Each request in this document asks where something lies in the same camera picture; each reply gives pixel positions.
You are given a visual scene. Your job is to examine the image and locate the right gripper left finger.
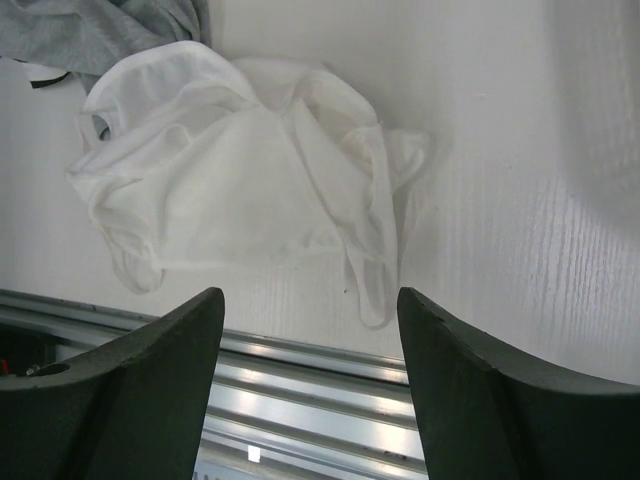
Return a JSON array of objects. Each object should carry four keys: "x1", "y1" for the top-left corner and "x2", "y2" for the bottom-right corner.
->
[{"x1": 1, "y1": 288, "x2": 225, "y2": 479}]

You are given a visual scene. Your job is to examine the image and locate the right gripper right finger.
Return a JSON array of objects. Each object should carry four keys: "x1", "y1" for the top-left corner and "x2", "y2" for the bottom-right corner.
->
[{"x1": 397, "y1": 287, "x2": 639, "y2": 479}]

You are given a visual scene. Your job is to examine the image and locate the white tank top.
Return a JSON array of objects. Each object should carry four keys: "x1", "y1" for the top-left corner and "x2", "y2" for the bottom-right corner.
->
[{"x1": 66, "y1": 41, "x2": 429, "y2": 330}]

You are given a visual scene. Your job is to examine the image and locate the grey tank top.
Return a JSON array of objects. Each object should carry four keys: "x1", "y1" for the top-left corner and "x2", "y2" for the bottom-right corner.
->
[{"x1": 1, "y1": 1, "x2": 211, "y2": 91}]

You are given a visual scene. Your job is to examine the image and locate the aluminium mounting rail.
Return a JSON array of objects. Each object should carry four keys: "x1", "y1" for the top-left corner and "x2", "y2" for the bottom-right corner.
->
[{"x1": 0, "y1": 288, "x2": 431, "y2": 480}]

